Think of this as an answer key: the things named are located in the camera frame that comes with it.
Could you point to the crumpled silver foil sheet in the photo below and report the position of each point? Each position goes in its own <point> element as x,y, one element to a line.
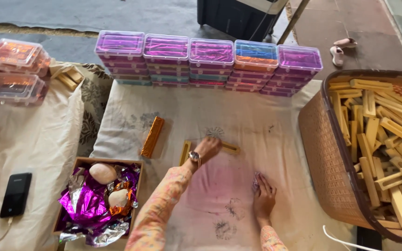
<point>106,234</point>

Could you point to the person's right hand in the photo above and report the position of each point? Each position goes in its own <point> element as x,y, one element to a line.
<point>264,204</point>

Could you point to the stacks of purple foil boxes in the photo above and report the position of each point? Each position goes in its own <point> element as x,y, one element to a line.
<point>208,64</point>

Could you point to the brown woven plastic basket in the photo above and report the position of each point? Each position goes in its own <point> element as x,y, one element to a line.
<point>326,150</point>

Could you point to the crumpled orange foil sheet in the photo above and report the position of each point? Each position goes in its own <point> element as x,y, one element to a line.
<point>124,206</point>

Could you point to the black air cooler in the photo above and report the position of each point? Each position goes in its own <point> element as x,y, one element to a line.
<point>237,19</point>

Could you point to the heap of purple foil sheets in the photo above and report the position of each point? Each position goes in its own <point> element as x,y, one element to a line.
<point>82,205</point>

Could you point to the orange foil wrapped bar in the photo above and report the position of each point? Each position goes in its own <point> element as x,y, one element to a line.
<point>152,136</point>

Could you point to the floral patterned cloth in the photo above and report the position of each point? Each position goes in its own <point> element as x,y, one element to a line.
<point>93,101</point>

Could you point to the stacks of orange foil boxes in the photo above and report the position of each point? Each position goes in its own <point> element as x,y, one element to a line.
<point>12,71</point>

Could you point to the black box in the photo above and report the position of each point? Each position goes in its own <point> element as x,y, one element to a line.
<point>369,238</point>

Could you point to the heap of slotted wooden blocks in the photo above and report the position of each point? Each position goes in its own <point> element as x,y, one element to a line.
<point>386,146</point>

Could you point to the pale round stone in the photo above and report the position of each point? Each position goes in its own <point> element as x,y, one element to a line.
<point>118,198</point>
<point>102,173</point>

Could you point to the person's left hand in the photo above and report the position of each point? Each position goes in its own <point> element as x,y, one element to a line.
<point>208,149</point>

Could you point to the person's left fingers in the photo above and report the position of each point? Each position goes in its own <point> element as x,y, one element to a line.
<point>217,143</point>

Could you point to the pink slipper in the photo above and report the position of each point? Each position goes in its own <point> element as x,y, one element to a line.
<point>346,43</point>
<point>337,55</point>

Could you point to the rose gold wristwatch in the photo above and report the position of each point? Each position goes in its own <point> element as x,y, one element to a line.
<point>194,157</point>

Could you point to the cream cloth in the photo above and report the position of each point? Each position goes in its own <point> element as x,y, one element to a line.
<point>30,139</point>

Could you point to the small pile of wooden blocks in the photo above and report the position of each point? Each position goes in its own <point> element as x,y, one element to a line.
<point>67,77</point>

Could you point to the grey floor mat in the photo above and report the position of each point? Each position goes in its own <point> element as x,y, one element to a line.
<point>82,14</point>

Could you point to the wooden pole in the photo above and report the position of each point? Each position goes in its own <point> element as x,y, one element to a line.
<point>293,21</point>

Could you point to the slotted wooden block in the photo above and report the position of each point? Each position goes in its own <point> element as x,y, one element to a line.
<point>231,148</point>
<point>185,152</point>

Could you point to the black power bank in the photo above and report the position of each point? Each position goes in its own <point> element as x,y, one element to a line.
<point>16,194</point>

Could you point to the brown cardboard box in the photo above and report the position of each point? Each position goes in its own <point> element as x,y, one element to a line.
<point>69,195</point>

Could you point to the stained white work cloth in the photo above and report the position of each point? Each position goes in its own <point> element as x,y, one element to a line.
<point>208,115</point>

